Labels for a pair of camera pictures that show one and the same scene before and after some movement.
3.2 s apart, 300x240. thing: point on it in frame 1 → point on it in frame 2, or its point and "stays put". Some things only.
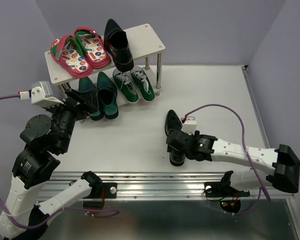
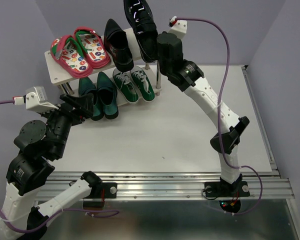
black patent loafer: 173,122 → 141,17
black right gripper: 196,134 → 157,49
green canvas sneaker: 126,85 stays put
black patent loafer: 116,43 stays put
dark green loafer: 88,94 stays put
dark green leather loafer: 107,94 stays put
